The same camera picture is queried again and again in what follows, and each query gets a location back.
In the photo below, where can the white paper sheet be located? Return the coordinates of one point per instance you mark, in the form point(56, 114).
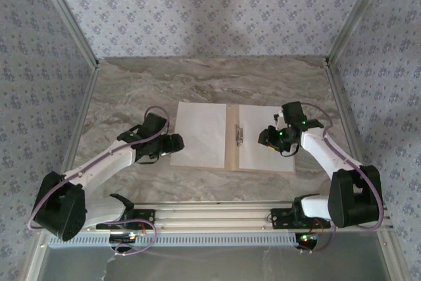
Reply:
point(256, 156)
point(197, 136)

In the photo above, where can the brown cardboard folder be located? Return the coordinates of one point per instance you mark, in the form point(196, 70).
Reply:
point(231, 149)

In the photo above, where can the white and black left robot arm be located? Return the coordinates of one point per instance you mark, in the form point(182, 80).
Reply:
point(108, 162)

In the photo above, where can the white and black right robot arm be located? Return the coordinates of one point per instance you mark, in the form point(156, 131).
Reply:
point(319, 149)

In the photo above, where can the metal cabinet hinge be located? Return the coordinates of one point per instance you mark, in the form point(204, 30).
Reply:
point(239, 134)

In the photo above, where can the small circuit board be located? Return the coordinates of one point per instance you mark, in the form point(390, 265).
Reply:
point(309, 237)
point(126, 237)

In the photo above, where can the grey metal panel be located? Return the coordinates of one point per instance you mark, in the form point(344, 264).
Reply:
point(213, 264)

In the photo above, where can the aluminium table side rail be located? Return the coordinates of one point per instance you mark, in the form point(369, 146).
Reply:
point(343, 103)
point(84, 106)

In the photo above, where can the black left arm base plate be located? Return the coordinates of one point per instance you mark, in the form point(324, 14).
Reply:
point(148, 216)

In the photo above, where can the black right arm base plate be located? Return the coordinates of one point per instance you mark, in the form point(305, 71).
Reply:
point(279, 220)

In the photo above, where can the aluminium mounting rail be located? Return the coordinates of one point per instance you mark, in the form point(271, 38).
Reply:
point(213, 215)

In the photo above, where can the aluminium frame post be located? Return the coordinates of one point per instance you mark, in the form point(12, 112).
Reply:
point(67, 14)
point(356, 14)

